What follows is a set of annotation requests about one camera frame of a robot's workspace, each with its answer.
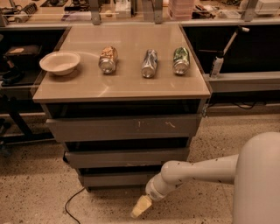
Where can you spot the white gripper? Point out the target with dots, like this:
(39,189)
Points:
(151,192)

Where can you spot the grey bottom drawer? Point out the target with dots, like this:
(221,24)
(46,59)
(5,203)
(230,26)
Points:
(117,179)

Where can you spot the grey drawer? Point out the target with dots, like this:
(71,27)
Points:
(124,158)
(122,128)
(117,179)

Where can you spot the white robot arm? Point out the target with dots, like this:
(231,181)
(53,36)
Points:
(254,173)

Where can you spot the grey middle drawer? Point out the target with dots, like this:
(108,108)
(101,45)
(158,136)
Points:
(124,158)

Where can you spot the grey top drawer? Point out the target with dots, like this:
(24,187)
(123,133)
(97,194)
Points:
(122,128)

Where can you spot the grey drawer cabinet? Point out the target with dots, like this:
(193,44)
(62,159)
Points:
(87,92)

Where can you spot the silver blue can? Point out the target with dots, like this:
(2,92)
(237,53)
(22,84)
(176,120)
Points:
(150,63)

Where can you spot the brown patterned can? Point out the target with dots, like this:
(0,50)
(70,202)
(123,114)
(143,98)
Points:
(108,60)

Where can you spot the green can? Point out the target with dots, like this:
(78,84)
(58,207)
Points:
(181,61)

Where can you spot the white bottle with wand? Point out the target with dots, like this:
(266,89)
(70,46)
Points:
(219,58)

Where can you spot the white bowl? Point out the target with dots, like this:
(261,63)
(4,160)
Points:
(60,63)

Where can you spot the dark box on shelf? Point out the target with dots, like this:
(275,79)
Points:
(24,51)

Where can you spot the pink stacked trays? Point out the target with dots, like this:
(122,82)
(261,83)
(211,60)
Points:
(180,9)

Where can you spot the black coiled spring tool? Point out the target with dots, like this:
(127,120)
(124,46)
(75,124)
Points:
(26,13)

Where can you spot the white box on bench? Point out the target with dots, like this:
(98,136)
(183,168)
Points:
(267,7)

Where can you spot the grey metal shelf rail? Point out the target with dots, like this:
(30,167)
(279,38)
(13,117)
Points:
(244,82)

